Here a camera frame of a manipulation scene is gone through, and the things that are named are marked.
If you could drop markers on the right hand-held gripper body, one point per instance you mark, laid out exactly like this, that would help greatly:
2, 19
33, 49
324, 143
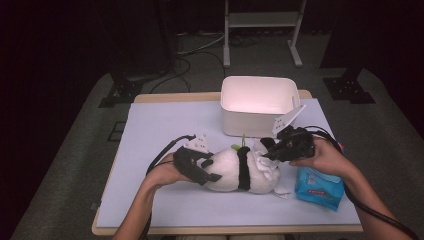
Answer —
298, 145

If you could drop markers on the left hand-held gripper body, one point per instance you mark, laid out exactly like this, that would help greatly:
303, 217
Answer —
188, 163

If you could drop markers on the panda plush toy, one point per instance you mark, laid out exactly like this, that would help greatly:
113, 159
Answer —
226, 170

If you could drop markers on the blue wet wipe pack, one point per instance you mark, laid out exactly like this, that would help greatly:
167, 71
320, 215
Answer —
316, 193

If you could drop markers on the person's left hand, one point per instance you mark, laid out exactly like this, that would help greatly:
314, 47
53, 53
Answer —
166, 173

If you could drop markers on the person's right hand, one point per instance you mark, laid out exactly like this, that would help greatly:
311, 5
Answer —
325, 158

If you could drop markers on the white plastic storage bin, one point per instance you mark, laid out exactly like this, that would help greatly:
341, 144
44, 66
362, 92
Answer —
256, 123

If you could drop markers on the pale lilac table mat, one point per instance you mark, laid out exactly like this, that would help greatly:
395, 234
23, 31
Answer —
186, 126

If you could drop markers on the wooden table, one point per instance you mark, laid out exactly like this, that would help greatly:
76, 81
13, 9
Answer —
173, 97

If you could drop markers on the black stand base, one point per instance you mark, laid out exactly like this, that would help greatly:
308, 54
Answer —
346, 90
121, 91

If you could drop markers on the dark floor socket plate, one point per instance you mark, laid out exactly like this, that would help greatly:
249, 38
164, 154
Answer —
116, 131

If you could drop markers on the white metal stand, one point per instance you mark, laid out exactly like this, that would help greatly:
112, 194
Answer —
263, 19

